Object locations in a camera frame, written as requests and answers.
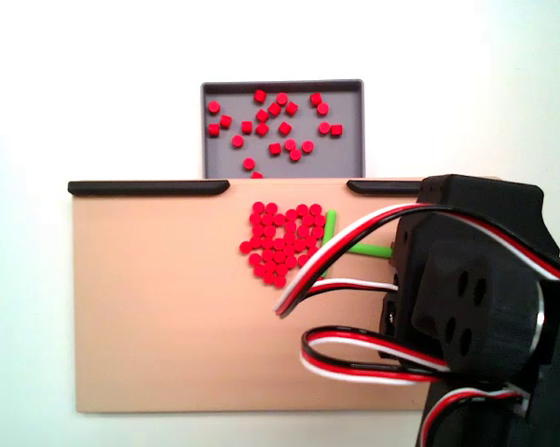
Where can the green T-shaped pusher tool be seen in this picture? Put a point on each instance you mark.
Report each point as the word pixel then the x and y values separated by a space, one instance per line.
pixel 330 223

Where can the red cylindrical granule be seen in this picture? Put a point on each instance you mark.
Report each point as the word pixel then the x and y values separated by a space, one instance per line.
pixel 289 239
pixel 249 163
pixel 302 209
pixel 258 207
pixel 257 230
pixel 313 251
pixel 277 254
pixel 262 129
pixel 274 149
pixel 256 175
pixel 315 209
pixel 260 96
pixel 291 261
pixel 237 141
pixel 282 98
pixel 279 220
pixel 269 278
pixel 310 241
pixel 255 258
pixel 267 242
pixel 259 268
pixel 288 250
pixel 336 130
pixel 266 254
pixel 255 242
pixel 274 109
pixel 214 130
pixel 303 261
pixel 282 268
pixel 289 226
pixel 255 218
pixel 320 220
pixel 269 231
pixel 291 214
pixel 225 121
pixel 214 107
pixel 270 266
pixel 307 146
pixel 303 231
pixel 245 247
pixel 295 154
pixel 247 127
pixel 308 220
pixel 323 108
pixel 262 115
pixel 285 128
pixel 271 208
pixel 290 144
pixel 324 128
pixel 278 243
pixel 280 281
pixel 317 232
pixel 299 245
pixel 267 219
pixel 291 108
pixel 315 98

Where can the grey shallow tray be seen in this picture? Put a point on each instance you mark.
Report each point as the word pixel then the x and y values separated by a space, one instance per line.
pixel 345 158

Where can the peach flat board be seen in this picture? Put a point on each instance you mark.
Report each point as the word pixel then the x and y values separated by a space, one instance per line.
pixel 168 302

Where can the black board edge rail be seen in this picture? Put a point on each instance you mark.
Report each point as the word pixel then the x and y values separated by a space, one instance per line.
pixel 382 187
pixel 144 187

